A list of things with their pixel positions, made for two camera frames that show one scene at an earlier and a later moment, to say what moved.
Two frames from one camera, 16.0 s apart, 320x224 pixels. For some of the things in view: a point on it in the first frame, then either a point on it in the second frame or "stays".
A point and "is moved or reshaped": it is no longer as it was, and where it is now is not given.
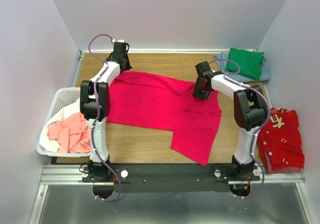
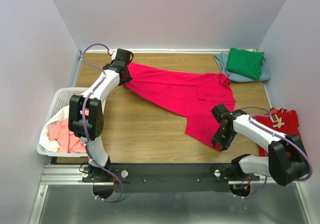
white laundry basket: [62, 97] stays
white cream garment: [45, 141] stays
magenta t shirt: [153, 102] is moved or reshaped
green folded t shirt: [250, 62] stays
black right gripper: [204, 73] to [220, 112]
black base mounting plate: [169, 177] stays
